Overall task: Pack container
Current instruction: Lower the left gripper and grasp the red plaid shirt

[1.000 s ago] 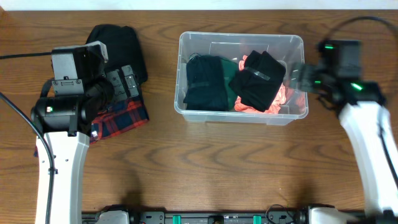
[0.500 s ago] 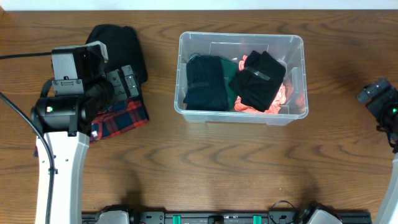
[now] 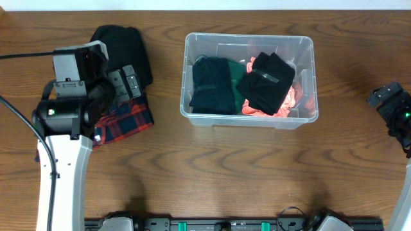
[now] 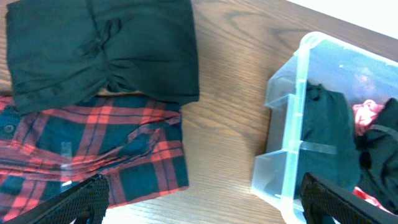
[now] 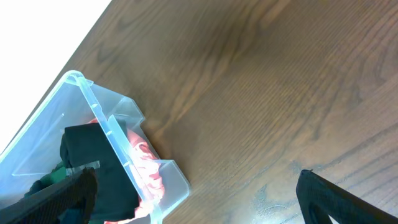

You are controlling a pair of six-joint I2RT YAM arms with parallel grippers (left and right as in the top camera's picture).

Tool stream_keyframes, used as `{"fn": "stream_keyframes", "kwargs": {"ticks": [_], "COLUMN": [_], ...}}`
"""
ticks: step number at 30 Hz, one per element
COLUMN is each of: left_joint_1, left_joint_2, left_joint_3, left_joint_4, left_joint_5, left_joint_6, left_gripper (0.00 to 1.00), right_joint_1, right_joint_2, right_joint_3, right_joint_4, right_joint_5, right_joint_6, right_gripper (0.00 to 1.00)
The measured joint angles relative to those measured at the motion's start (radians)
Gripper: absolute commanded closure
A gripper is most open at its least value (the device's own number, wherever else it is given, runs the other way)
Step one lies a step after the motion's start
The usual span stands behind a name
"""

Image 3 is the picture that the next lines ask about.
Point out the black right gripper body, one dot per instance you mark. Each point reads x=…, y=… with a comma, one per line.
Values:
x=399, y=115

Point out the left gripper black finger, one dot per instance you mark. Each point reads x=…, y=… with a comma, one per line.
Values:
x=116, y=79
x=132, y=80

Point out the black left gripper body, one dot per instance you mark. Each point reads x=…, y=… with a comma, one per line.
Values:
x=125, y=83

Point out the dark navy garment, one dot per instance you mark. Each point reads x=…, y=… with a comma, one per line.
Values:
x=212, y=92

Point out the orange garment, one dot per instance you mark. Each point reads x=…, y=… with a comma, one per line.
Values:
x=284, y=111

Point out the dark green cloth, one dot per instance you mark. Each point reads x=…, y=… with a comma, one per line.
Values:
x=237, y=72

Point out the black ribbed garment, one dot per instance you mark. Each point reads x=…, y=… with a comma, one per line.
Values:
x=268, y=83

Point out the clear plastic storage bin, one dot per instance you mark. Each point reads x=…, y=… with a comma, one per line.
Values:
x=296, y=51

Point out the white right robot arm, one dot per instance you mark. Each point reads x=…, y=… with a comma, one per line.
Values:
x=400, y=219

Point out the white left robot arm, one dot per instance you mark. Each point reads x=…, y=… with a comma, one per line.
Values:
x=66, y=117

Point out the red plaid folded shirt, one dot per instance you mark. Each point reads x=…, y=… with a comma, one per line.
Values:
x=123, y=120

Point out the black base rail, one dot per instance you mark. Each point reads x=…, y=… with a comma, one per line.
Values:
x=127, y=221

